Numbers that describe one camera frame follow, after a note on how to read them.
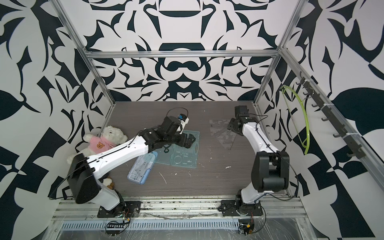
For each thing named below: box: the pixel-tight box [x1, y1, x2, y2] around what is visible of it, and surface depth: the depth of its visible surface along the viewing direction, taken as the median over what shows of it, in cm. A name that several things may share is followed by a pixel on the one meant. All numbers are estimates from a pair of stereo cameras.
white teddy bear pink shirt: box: [67, 126, 128, 165], surface depth 91 cm
